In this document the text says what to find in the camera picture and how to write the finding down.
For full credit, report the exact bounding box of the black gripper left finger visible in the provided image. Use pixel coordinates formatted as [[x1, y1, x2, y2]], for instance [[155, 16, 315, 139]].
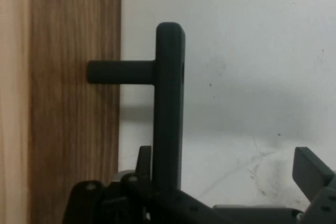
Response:
[[62, 145, 219, 224]]

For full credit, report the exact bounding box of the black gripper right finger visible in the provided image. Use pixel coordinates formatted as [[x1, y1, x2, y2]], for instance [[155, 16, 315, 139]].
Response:
[[292, 146, 336, 224]]

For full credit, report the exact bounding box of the wooden drawer with black handle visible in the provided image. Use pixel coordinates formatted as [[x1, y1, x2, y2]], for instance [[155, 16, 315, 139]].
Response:
[[30, 0, 186, 224]]

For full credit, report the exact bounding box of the brown wooden drawer cabinet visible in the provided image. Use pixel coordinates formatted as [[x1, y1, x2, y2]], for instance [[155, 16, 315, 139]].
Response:
[[0, 0, 33, 224]]

